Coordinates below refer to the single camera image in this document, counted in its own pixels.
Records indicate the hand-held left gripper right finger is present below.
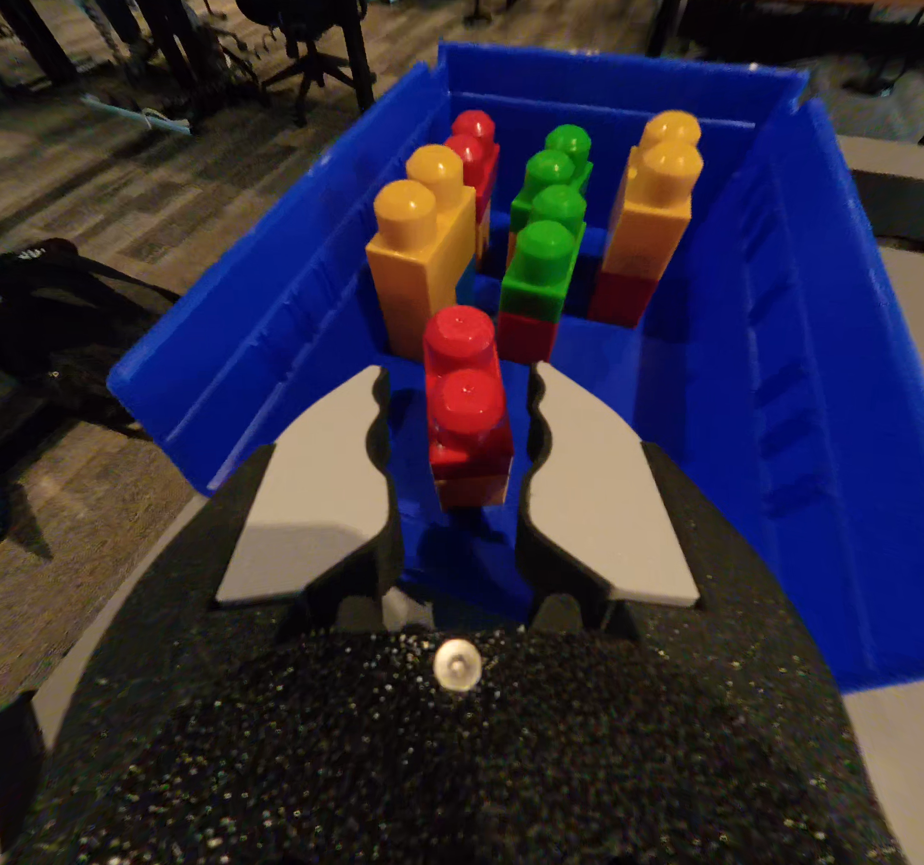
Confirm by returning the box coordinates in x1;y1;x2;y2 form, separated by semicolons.
514;362;703;610

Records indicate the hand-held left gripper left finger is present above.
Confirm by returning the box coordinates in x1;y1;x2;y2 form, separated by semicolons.
215;364;436;632

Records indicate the blue plastic bin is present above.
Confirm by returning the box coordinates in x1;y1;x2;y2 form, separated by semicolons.
107;41;924;693

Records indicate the red mega block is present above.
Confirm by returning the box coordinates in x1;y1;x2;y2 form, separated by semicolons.
423;305;515;480
588;269;659;328
444;110;501;227
497;311;560;364

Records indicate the green mega block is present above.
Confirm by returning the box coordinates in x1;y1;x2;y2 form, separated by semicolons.
500;185;587;325
510;125;594;231

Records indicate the black bag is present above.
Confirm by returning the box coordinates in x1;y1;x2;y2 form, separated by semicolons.
0;237;181;447

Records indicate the white floor item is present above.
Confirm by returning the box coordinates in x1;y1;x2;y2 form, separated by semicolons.
79;91;194;137

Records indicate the black office chair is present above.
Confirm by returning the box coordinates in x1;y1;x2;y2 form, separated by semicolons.
234;0;380;128

